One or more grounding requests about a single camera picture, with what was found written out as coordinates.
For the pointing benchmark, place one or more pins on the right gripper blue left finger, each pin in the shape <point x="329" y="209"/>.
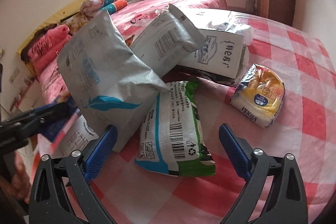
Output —
<point x="96" y="153"/>

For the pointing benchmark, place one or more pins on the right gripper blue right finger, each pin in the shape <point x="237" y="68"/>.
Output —
<point x="237" y="151"/>

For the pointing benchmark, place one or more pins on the yellow Vinda tissue pack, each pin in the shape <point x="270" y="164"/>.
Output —
<point x="259" y="95"/>

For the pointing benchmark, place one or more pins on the green white wipes pack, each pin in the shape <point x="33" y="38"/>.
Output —
<point x="171" y="138"/>

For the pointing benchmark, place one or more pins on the large grey mailer bag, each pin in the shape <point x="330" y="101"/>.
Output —
<point x="108" y="82"/>

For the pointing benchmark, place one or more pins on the white milk carton box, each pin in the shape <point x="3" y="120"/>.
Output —
<point x="220" y="60"/>

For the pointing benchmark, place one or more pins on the grey barcode mailer bag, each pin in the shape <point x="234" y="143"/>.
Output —
<point x="167" y="40"/>

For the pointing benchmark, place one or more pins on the person left hand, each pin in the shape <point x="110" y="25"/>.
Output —
<point x="20" y="186"/>

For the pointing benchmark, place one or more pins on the lower pink pillow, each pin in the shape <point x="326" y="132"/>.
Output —
<point x="50" y="56"/>

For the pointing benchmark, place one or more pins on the pink checkered plastic sheet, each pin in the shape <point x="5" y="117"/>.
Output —
<point x="305" y="127"/>

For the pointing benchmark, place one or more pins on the yellow headboard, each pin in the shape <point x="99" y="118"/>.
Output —
<point x="67" y="11"/>

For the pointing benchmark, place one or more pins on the pink love you pillow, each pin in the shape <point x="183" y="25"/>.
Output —
<point x="60" y="31"/>

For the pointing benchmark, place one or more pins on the floral pillow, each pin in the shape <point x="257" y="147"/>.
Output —
<point x="75" y="22"/>

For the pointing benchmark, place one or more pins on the rolled colourful quilt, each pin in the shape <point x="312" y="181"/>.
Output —
<point x="90" y="8"/>

